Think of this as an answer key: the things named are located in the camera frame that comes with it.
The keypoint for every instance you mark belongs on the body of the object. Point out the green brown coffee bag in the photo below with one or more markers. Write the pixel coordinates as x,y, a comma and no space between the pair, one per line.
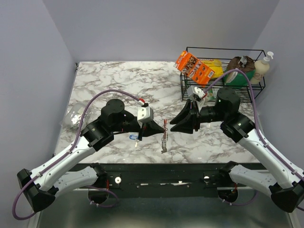
243,63

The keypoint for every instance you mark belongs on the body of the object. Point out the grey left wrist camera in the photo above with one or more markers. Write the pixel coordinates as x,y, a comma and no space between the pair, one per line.
144,114

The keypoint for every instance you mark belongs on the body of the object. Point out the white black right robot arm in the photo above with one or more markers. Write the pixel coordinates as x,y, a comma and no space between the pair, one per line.
285,182

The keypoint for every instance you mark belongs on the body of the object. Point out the blue tag small key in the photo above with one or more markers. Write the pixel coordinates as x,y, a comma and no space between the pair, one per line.
135,138

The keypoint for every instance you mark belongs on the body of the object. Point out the yellow chips bag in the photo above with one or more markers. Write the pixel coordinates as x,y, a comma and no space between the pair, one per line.
215,65

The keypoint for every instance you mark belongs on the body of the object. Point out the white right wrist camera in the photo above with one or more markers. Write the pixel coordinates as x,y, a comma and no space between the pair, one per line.
197,95

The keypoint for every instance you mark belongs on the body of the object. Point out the clear bag of foil items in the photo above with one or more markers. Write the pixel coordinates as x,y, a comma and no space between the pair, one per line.
72,119

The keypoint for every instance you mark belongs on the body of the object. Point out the orange snack box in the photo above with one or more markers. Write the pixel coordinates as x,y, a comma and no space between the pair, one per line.
193,68

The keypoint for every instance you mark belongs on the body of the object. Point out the black wire basket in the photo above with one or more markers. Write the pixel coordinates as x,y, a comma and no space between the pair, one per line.
224,55

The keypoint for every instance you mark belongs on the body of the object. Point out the green white snack packet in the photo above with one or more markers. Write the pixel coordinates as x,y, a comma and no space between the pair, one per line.
211,94

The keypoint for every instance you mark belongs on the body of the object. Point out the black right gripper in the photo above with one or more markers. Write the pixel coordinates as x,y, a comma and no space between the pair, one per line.
187,125

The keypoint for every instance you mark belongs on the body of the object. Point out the black metal base rail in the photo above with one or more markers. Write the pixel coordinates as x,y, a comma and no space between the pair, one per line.
166,180

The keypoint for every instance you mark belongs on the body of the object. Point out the white pump lotion bottle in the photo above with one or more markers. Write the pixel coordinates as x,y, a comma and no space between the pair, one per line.
261,67

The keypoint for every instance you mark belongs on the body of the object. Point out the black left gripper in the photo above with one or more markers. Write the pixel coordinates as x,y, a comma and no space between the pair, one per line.
149,129

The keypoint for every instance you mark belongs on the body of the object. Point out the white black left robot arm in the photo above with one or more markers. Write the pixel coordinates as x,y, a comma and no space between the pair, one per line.
42,185

